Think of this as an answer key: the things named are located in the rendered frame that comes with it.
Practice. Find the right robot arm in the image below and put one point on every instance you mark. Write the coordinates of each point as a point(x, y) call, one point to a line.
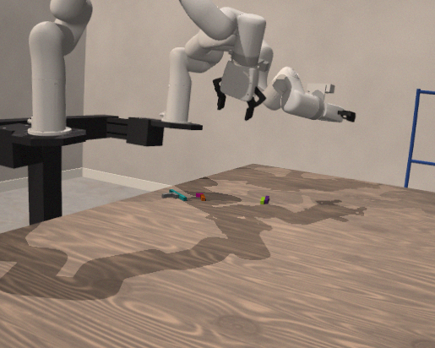
point(49, 42)

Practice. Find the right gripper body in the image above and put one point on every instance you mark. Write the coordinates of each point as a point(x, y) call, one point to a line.
point(237, 83)

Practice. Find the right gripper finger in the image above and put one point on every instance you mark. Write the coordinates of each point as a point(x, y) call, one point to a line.
point(222, 97)
point(253, 103)

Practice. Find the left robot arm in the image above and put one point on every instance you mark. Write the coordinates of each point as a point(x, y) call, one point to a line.
point(285, 90)

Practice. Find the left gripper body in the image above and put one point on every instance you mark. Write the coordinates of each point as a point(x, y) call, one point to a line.
point(330, 113)

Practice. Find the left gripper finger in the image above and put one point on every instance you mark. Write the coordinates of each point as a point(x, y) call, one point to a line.
point(348, 114)

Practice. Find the turquoise rod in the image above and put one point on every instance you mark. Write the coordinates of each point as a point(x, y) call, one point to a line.
point(180, 196)

